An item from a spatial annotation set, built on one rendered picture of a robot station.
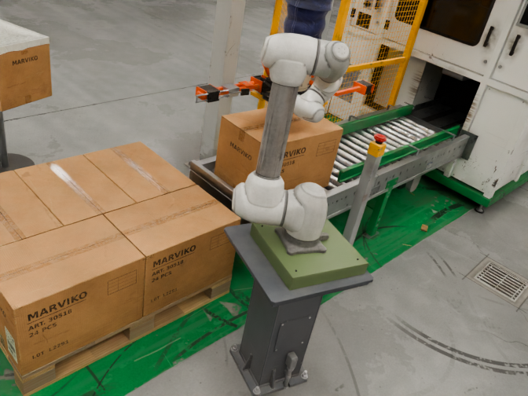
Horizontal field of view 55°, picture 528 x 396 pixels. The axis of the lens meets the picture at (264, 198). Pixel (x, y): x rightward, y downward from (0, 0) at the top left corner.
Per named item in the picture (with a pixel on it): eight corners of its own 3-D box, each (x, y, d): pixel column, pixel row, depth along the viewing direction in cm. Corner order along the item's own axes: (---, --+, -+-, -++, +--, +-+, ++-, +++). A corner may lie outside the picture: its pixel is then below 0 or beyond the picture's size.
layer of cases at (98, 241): (138, 192, 350) (140, 141, 329) (232, 274, 295) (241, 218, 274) (-57, 251, 273) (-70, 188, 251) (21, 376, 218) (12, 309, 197)
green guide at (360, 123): (401, 109, 457) (404, 100, 453) (411, 114, 452) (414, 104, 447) (277, 145, 354) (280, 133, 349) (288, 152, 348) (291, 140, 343)
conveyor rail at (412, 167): (456, 154, 431) (464, 133, 421) (461, 156, 429) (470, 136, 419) (262, 243, 282) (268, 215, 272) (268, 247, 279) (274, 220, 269)
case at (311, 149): (285, 157, 342) (297, 102, 321) (328, 186, 318) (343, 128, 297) (213, 176, 305) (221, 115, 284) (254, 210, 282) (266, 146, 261)
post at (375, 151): (334, 275, 332) (377, 138, 280) (342, 281, 329) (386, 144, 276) (328, 279, 328) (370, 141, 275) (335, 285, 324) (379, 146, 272)
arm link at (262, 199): (280, 234, 207) (227, 225, 205) (279, 216, 222) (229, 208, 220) (324, 41, 176) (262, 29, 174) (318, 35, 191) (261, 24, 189)
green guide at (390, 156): (453, 133, 428) (457, 124, 423) (465, 139, 422) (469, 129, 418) (336, 181, 324) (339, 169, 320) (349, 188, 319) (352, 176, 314)
